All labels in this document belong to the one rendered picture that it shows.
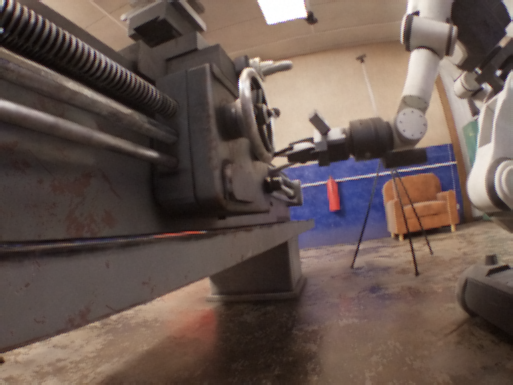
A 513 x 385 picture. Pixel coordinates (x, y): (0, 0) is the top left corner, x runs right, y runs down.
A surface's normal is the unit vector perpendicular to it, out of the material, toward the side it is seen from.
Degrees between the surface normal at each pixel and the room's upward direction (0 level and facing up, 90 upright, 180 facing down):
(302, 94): 90
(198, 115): 90
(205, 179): 90
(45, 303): 90
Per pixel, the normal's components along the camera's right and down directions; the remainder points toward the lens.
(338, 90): -0.28, -0.07
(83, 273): 0.95, -0.15
